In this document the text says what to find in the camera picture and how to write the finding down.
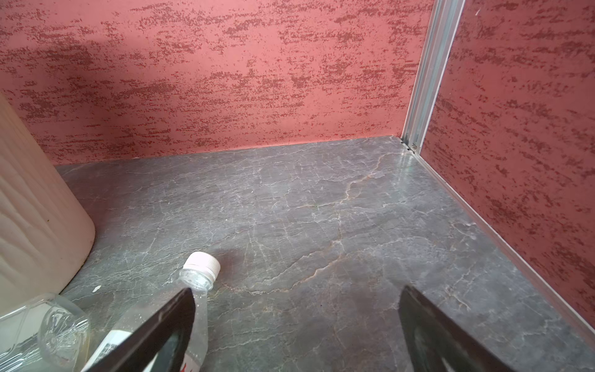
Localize clear bottle white cap red label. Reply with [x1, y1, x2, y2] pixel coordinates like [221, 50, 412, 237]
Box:
[83, 252, 221, 371]

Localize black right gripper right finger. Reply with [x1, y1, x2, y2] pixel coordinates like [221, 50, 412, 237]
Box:
[398, 285, 511, 371]

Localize clear square plastic bottle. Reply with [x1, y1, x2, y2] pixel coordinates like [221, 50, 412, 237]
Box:
[1, 293, 91, 371]

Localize cream ribbed waste bin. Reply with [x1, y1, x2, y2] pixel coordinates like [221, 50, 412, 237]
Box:
[1, 98, 95, 314]

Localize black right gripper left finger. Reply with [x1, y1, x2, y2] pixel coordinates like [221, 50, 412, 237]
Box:
[89, 288, 196, 371]

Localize aluminium corner post right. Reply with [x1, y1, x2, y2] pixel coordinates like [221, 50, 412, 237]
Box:
[401, 0, 465, 154]

